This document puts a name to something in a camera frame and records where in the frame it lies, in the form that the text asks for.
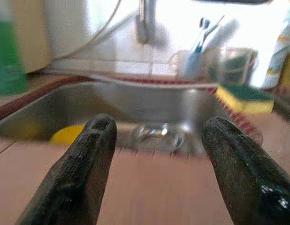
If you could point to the clear toothbrush cup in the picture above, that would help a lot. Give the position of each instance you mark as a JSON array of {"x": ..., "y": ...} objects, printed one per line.
[{"x": 180, "y": 65}]

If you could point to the blue white toothbrush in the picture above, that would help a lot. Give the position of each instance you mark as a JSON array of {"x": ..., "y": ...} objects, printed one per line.
[{"x": 194, "y": 56}]

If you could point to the green dish soap bottle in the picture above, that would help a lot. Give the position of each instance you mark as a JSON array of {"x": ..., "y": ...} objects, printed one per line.
[{"x": 9, "y": 58}]

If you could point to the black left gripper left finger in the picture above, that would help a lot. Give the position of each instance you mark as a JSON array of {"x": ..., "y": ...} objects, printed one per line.
[{"x": 72, "y": 178}]

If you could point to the small steel bowl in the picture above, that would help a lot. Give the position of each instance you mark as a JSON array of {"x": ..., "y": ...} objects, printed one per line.
[{"x": 156, "y": 138}]

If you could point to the green and yellow sponge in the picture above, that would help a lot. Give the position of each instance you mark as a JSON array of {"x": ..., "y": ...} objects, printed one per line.
[{"x": 243, "y": 103}]

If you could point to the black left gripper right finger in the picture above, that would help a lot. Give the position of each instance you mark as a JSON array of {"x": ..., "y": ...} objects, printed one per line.
[{"x": 250, "y": 185}]

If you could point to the beige water purifier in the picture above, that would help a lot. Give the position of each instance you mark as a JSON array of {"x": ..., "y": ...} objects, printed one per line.
[{"x": 34, "y": 35}]

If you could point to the stainless steel double sink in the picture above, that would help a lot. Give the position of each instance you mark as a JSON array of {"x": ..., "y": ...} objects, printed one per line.
[{"x": 147, "y": 100}]

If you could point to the white detergent bottle yellow cap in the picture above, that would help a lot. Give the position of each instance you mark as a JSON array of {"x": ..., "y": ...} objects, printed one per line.
[{"x": 276, "y": 58}]

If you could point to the silver wall tap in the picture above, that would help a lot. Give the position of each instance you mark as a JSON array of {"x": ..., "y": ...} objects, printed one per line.
[{"x": 145, "y": 23}]

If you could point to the plain yellow sponge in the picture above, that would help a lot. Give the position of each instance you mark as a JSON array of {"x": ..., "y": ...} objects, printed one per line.
[{"x": 289, "y": 70}]

